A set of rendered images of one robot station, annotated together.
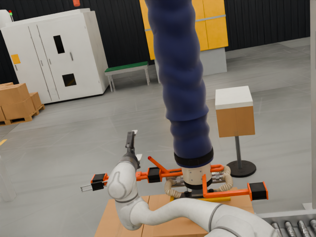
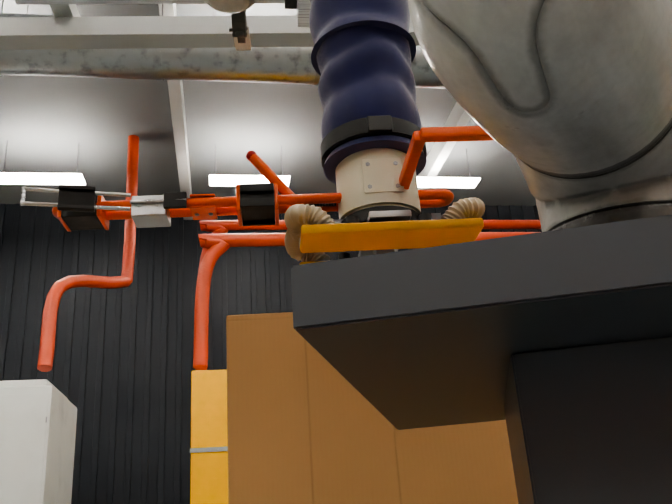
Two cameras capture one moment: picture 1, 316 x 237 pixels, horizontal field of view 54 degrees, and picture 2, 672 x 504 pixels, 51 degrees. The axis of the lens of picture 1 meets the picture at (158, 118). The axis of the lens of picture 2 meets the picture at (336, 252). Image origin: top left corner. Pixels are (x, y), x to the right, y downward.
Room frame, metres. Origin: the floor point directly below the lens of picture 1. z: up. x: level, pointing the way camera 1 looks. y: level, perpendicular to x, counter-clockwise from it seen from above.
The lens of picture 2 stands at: (0.32, 0.27, 0.60)
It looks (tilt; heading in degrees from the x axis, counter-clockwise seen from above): 21 degrees up; 345
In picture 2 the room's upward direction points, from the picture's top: 4 degrees counter-clockwise
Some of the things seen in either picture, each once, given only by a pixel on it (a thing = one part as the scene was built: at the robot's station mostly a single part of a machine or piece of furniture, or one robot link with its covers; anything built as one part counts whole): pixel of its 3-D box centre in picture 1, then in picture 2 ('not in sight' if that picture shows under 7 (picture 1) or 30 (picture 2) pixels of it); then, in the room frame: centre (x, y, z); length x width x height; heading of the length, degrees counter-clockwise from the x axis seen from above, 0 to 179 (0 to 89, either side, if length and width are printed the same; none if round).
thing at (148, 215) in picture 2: not in sight; (151, 211); (1.67, 0.29, 1.23); 0.07 x 0.07 x 0.04; 80
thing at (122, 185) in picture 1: (122, 184); not in sight; (1.10, 0.20, 1.53); 0.16 x 0.11 x 0.13; 169
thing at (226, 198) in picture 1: (199, 194); (389, 228); (1.50, -0.15, 1.13); 0.34 x 0.10 x 0.05; 80
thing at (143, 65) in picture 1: (128, 76); not in sight; (9.12, 0.62, 0.32); 1.25 x 0.50 x 0.64; 85
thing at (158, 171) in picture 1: (154, 174); (257, 205); (1.64, 0.08, 1.23); 0.10 x 0.08 x 0.06; 170
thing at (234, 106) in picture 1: (234, 110); not in sight; (3.48, -0.92, 0.82); 0.60 x 0.40 x 0.40; 166
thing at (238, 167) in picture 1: (238, 148); not in sight; (3.48, -0.92, 0.31); 0.40 x 0.40 x 0.62
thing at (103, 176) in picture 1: (99, 179); (84, 212); (1.70, 0.43, 1.23); 0.08 x 0.07 x 0.05; 80
